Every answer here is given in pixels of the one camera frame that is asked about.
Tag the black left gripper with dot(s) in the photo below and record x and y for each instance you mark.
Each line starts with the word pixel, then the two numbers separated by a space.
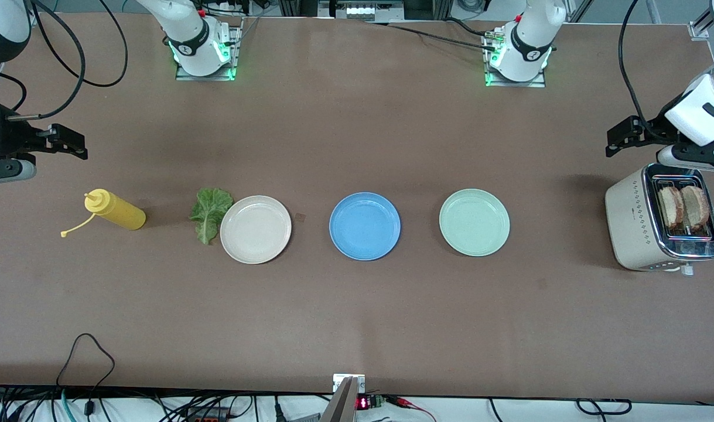
pixel 650 130

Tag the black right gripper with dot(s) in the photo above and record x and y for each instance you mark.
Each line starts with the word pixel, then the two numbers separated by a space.
pixel 11 136

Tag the toasted bread slice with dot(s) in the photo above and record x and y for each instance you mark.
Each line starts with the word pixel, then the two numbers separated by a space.
pixel 697 208
pixel 670 208

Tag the yellow squeeze bottle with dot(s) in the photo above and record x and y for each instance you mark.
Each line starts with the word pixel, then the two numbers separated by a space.
pixel 122 214

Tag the green lettuce leaf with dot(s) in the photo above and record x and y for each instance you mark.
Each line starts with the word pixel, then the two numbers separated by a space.
pixel 210 208

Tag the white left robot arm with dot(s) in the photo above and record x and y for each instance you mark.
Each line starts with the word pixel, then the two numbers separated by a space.
pixel 523 67

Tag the pale green plate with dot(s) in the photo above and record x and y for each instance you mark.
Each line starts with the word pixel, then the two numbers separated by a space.
pixel 474 223

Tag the beige plate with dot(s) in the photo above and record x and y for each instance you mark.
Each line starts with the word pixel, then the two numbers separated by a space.
pixel 255 230

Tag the blue plate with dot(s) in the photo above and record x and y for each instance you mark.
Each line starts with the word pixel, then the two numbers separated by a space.
pixel 365 226

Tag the beige chrome toaster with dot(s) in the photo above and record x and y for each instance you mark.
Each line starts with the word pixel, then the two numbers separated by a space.
pixel 626 228

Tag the grey device white buttons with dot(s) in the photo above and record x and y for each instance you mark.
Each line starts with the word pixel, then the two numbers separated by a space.
pixel 362 10

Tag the black power strip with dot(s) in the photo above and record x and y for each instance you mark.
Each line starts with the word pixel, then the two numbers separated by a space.
pixel 204 415

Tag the red black clip leads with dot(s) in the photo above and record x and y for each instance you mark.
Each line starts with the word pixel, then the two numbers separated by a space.
pixel 403 402

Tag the circuit board red display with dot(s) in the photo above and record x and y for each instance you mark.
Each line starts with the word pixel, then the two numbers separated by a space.
pixel 364 403

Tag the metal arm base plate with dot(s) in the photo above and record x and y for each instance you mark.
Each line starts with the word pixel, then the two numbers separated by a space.
pixel 518 84
pixel 204 77

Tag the aluminium corner bracket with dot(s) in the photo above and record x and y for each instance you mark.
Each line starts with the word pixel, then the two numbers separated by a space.
pixel 699 30

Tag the aluminium camera mount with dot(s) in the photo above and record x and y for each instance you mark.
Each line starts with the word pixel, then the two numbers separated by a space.
pixel 342 404

